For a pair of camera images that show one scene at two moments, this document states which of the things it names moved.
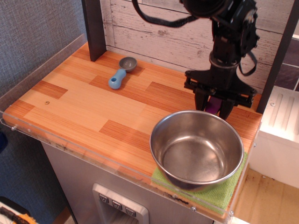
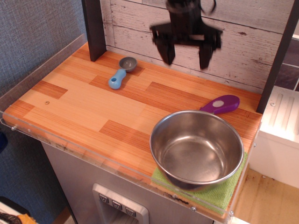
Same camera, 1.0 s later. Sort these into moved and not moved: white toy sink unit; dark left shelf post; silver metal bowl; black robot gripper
Moved: black robot gripper
Not moved: dark left shelf post; white toy sink unit; silver metal bowl
